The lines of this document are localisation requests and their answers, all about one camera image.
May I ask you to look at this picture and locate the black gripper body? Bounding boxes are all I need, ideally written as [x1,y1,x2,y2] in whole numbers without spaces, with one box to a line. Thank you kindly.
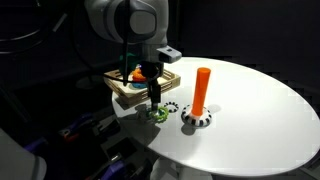
[139,60,165,88]

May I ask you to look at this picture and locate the slatted wooden crate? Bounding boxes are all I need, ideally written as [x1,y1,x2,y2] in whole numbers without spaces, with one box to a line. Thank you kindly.
[102,67,182,108]

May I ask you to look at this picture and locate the orange peg with striped base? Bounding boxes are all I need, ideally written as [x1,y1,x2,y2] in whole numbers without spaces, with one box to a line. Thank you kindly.
[180,67,214,128]

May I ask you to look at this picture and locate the purple clamp with orange tip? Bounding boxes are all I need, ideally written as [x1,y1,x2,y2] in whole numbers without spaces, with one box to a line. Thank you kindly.
[58,112,98,144]

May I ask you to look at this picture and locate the grey rounded object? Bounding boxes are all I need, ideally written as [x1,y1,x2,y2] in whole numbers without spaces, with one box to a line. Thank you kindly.
[0,127,48,180]

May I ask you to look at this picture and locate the small black-white striped ring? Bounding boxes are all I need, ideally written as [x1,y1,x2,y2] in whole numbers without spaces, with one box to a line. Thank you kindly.
[163,101,180,114]

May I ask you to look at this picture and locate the lime green toothed ring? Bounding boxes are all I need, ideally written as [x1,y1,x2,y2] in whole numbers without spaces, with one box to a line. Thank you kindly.
[148,105,170,125]

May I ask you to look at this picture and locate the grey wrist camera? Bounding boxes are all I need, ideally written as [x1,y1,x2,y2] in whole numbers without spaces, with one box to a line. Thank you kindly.
[155,46,183,65]

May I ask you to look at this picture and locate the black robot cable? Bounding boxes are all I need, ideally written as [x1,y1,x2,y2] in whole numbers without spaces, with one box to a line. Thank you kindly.
[120,0,132,87]

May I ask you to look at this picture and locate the white table pedestal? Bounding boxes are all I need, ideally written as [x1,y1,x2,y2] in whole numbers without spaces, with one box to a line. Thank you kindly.
[149,156,216,180]

